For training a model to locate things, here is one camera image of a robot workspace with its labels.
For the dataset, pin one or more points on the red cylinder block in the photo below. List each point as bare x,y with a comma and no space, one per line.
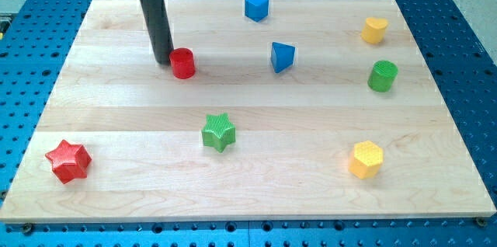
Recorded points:
182,63

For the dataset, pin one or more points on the green star block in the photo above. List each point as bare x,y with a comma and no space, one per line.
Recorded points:
218,132

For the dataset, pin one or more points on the blue triangular prism block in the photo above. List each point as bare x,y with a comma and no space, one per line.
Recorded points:
282,56

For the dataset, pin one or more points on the light wooden board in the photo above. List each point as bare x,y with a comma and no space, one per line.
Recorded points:
295,130

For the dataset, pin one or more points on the blue cube block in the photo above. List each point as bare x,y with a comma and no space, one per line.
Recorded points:
256,10

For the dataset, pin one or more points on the yellow hexagon block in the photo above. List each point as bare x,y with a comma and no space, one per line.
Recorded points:
366,159

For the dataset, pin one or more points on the green cylinder block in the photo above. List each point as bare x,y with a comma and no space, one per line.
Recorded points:
382,76

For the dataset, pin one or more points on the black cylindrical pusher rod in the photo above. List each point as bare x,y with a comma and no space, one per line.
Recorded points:
157,23

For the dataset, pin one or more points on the yellow heart block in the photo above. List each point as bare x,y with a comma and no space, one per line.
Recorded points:
374,29

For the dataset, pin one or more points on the red star block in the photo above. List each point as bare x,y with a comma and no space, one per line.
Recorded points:
69,161

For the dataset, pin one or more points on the left board clamp screw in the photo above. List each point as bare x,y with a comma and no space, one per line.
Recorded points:
26,228

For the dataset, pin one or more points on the board clamp screw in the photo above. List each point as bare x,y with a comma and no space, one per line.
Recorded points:
26,228
480,222

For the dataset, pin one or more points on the right board clamp screw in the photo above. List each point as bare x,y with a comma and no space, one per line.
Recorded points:
480,222

